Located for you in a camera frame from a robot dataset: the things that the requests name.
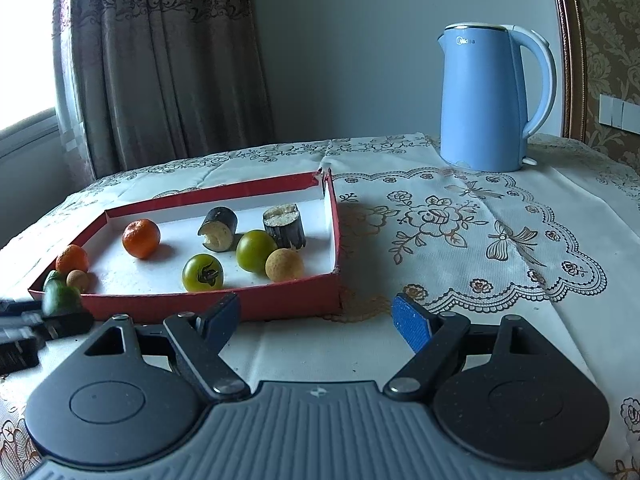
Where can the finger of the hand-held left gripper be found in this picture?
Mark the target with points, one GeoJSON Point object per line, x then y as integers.
{"type": "Point", "coordinates": [70, 325]}
{"type": "Point", "coordinates": [20, 308]}

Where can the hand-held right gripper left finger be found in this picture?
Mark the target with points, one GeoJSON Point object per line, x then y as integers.
{"type": "Point", "coordinates": [222, 316]}

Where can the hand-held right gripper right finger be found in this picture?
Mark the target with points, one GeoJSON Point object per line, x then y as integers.
{"type": "Point", "coordinates": [412, 321]}

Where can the small green avocado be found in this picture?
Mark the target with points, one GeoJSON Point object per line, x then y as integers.
{"type": "Point", "coordinates": [51, 279]}
{"type": "Point", "coordinates": [61, 300]}

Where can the small brown longan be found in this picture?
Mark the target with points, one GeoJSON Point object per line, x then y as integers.
{"type": "Point", "coordinates": [77, 280]}

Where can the green tomato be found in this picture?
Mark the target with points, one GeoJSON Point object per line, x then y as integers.
{"type": "Point", "coordinates": [255, 252]}
{"type": "Point", "coordinates": [200, 272]}

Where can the orange mandarin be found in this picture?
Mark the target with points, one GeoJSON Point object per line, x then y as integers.
{"type": "Point", "coordinates": [141, 238]}
{"type": "Point", "coordinates": [72, 259]}

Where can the large brown longan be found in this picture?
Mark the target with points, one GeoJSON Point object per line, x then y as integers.
{"type": "Point", "coordinates": [284, 265]}

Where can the red cardboard box tray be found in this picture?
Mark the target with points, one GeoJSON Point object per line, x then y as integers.
{"type": "Point", "coordinates": [150, 275]}

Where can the dark sugarcane piece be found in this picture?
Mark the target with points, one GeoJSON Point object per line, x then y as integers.
{"type": "Point", "coordinates": [220, 225]}
{"type": "Point", "coordinates": [287, 232]}

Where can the white embroidered tablecloth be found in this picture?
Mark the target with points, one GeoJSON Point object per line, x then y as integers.
{"type": "Point", "coordinates": [450, 310]}

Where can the blue electric kettle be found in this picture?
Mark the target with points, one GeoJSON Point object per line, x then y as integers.
{"type": "Point", "coordinates": [480, 100]}

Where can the brown patterned curtain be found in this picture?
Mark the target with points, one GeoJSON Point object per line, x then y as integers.
{"type": "Point", "coordinates": [165, 60]}

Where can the white window frame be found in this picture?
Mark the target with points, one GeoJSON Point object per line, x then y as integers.
{"type": "Point", "coordinates": [25, 130]}

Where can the white wall switch panel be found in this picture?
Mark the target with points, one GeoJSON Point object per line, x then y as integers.
{"type": "Point", "coordinates": [617, 112]}

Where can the gold framed damask wall panel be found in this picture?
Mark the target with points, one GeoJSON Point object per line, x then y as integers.
{"type": "Point", "coordinates": [610, 25]}

